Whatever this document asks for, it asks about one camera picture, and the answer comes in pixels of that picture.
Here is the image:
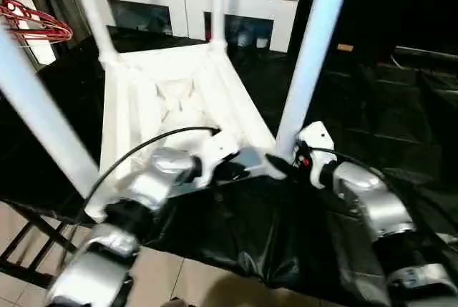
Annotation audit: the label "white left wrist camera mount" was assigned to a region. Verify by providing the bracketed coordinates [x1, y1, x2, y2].
[195, 127, 240, 188]

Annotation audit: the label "long dark bar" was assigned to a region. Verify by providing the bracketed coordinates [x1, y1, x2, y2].
[395, 45, 458, 61]

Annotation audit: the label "black folding stand frame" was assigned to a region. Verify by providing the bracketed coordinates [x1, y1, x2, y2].
[0, 201, 90, 288]

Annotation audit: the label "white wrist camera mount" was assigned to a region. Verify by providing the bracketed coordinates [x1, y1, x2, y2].
[195, 127, 240, 188]
[295, 120, 339, 190]

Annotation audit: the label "red wire clothes hangers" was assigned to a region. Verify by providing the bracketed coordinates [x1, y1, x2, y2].
[0, 0, 74, 47]

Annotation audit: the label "white plastic table top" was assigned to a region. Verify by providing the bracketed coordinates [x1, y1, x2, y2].
[84, 42, 287, 224]

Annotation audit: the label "black mat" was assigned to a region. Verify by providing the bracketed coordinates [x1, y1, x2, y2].
[0, 26, 458, 307]

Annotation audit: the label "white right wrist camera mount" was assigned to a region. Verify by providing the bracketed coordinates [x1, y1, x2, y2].
[295, 120, 339, 190]

